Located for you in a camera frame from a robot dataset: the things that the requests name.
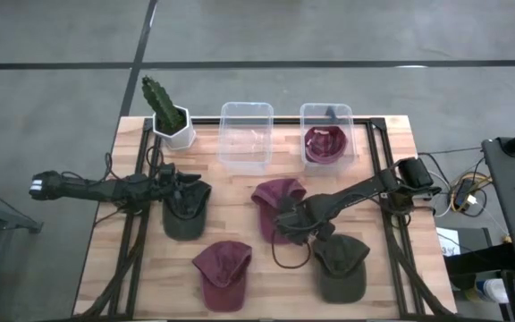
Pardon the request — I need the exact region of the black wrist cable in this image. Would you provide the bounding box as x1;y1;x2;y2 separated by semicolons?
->
144;143;165;171
269;230;313;270

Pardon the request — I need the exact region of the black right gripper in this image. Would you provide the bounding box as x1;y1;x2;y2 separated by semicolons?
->
276;196;337;246

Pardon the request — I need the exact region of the large maroon cloth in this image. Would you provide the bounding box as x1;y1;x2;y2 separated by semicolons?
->
191;240;253;313

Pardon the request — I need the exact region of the white hexagonal plant pot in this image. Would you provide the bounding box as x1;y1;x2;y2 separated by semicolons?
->
151;105;197;151

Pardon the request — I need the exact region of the clear plastic bin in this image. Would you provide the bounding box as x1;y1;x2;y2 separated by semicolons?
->
217;101;274;174
300;102;358;169

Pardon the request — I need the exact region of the white paper sheet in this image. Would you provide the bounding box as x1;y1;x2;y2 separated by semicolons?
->
435;226;460;257

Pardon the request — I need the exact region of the black aluminium table frame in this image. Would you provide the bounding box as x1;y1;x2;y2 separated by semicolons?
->
76;115;453;322

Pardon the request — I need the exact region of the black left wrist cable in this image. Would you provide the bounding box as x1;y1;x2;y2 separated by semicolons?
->
144;143;165;171

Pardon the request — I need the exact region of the green cactus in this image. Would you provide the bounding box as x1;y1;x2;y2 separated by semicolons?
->
140;74;186;134

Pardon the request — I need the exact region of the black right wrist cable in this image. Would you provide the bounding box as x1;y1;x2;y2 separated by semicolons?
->
269;230;313;270

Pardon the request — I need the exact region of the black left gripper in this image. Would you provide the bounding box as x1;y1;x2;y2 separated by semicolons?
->
156;162;203;209

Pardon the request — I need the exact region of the olive green baseball cap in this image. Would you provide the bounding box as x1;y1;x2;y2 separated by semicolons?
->
311;233;371;304
162;180;213;242

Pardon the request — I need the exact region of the black floor box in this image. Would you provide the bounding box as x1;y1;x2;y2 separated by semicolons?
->
443;243;515;290

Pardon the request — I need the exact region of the maroon baseball cap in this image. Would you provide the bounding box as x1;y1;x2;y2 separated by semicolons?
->
250;178;308;246
304;125;349;165

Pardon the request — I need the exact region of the black power adapter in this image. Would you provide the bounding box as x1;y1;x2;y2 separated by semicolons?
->
456;179;476;208

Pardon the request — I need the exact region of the white bottle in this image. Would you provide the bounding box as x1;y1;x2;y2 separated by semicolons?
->
475;277;511;304

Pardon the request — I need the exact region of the yellow cable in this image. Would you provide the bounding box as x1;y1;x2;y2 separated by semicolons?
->
450;174;494;214

